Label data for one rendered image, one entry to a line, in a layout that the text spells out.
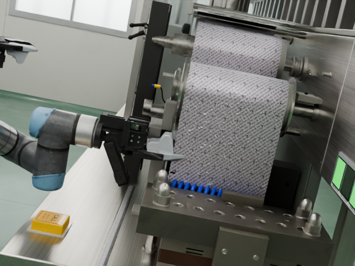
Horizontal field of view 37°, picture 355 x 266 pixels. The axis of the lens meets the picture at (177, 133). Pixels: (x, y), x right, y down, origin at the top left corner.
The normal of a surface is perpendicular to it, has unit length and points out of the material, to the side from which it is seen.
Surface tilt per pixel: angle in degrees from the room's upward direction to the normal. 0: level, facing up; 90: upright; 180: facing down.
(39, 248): 0
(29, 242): 0
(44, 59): 90
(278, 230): 0
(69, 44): 90
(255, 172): 90
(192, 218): 90
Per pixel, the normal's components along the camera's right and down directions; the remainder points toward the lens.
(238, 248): -0.04, 0.21
